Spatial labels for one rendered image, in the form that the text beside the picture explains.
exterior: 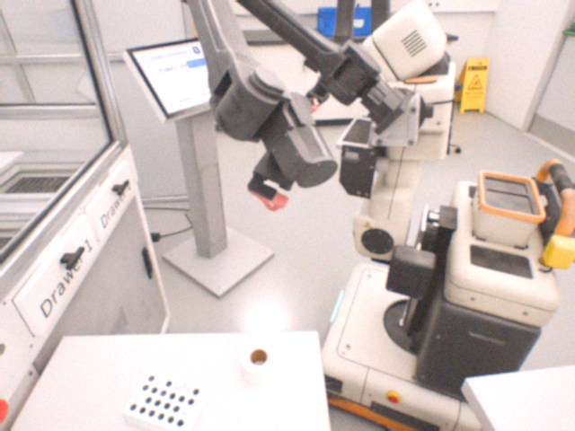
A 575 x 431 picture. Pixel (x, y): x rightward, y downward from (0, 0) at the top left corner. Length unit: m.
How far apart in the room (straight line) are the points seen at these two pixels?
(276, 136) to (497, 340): 0.92
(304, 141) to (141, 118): 2.18
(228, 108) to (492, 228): 0.87
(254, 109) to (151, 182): 2.37
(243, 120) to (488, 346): 0.97
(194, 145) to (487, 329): 1.37
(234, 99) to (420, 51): 0.62
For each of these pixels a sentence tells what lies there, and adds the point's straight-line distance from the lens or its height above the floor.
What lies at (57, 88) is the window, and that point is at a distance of 1.07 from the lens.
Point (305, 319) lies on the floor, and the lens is 1.88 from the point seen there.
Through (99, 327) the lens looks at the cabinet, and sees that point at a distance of 1.23.
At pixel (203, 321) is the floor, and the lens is 1.91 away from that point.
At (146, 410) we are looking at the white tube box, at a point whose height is 0.80.
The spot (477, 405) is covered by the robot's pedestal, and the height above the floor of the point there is 0.75.
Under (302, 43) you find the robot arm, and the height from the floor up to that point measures 1.33.
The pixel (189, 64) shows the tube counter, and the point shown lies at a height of 1.11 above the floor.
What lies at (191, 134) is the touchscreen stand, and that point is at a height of 0.81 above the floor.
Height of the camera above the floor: 1.46
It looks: 33 degrees down
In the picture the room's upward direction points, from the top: straight up
